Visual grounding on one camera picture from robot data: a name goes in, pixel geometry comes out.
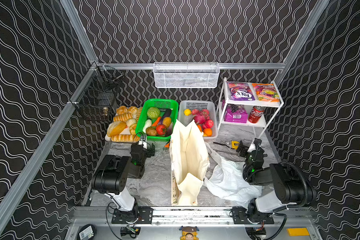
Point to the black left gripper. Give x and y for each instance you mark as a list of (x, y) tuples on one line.
[(150, 149)]

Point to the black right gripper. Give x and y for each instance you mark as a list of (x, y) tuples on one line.
[(256, 150)]

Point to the red cola can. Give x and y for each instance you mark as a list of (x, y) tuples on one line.
[(256, 114)]

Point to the purple grape candy bag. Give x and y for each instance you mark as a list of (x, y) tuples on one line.
[(235, 114)]

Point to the cream floral tote bag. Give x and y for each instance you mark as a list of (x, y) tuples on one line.
[(189, 164)]

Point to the purple Fox's candy bag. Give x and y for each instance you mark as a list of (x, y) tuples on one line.
[(239, 91)]

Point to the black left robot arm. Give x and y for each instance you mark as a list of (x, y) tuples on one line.
[(122, 162)]

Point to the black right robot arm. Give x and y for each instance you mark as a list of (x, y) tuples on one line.
[(291, 188)]

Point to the white plastic grocery bag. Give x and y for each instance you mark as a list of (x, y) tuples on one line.
[(227, 183)]

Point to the long braided bread front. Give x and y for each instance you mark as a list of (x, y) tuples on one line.
[(125, 138)]

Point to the yellow tape measure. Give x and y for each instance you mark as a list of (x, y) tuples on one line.
[(235, 145)]

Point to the brown potato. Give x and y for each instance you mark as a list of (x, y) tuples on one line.
[(150, 131)]

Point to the white daikon radish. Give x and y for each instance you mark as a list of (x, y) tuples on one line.
[(147, 124)]

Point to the orange carrot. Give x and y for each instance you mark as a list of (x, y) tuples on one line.
[(157, 122)]

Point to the red tomato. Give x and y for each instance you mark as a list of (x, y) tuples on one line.
[(161, 130)]

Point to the silver wrench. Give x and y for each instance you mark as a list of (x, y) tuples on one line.
[(226, 152)]

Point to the large round bread loaf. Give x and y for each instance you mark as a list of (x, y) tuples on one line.
[(116, 128)]

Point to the green plastic basket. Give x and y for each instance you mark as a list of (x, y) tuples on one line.
[(162, 104)]

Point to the braided bread middle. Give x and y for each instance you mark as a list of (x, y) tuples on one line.
[(123, 117)]

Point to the yellow mango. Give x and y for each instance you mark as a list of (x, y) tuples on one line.
[(167, 121)]

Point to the green cabbage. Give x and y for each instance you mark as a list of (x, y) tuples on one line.
[(153, 113)]

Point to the purple eggplant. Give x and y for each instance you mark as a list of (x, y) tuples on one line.
[(166, 114)]

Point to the white two-tier shelf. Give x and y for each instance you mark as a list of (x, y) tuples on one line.
[(260, 127)]

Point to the orange fruit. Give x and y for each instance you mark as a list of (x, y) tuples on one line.
[(208, 132)]

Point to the red apple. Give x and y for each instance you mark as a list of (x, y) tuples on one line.
[(208, 124)]

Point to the yellow lemon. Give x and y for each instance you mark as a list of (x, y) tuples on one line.
[(187, 112)]

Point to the orange candy bag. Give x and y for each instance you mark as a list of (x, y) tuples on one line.
[(266, 93)]

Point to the pink dragon fruit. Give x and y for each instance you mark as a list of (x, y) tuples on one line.
[(200, 116)]

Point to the white plastic basket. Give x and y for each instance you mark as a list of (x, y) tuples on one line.
[(199, 105)]

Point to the yellow block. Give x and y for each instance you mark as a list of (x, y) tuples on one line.
[(298, 232)]

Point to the small toy figure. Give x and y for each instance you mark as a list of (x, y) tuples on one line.
[(189, 233)]

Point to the black wire rack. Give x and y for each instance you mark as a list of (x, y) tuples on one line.
[(98, 100)]

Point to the white wire wall basket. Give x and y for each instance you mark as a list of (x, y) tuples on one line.
[(186, 75)]

